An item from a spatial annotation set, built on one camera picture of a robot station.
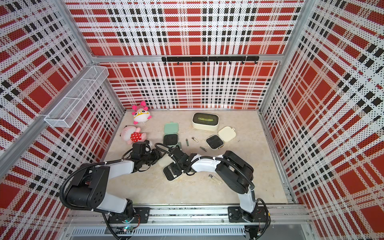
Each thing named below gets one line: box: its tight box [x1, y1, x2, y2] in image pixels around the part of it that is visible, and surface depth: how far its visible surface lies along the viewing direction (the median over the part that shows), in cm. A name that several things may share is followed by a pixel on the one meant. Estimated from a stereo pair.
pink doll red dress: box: [121, 125, 147, 145], surface depth 101 cm
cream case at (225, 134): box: [205, 126, 237, 150], surface depth 106 cm
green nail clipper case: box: [163, 121, 179, 147], surface depth 107 cm
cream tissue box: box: [192, 112, 220, 131], surface depth 110 cm
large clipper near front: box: [208, 174, 223, 185], surface depth 86 cm
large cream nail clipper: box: [165, 164, 178, 181], surface depth 88 cm
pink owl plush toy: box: [131, 101, 152, 125], surface depth 113 cm
